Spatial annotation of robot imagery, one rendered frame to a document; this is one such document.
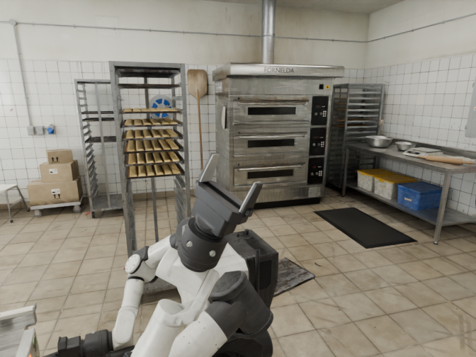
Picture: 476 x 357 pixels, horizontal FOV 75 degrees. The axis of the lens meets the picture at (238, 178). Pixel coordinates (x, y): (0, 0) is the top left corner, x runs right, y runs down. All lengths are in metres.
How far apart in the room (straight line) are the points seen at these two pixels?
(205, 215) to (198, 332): 0.32
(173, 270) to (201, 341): 0.22
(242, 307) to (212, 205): 0.34
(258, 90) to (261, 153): 0.85
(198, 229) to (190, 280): 0.11
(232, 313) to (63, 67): 4.70
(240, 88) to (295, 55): 1.69
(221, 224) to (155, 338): 0.28
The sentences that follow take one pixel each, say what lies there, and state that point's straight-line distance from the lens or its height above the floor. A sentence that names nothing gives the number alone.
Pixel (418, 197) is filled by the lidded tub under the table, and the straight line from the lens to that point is 4.42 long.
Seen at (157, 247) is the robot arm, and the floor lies 1.02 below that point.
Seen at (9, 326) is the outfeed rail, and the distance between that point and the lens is 1.36.
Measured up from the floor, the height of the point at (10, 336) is 0.84.
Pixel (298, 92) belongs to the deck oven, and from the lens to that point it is 4.48.
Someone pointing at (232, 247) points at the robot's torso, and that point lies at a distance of 1.03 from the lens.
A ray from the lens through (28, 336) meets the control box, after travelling 1.32.
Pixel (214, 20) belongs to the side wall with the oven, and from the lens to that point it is 5.26.
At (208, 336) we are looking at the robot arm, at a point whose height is 1.05.
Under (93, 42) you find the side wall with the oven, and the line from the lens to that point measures 5.15.
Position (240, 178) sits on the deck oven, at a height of 0.51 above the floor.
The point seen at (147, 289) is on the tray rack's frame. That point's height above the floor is 0.15.
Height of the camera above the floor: 1.59
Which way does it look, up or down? 15 degrees down
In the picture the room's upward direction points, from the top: straight up
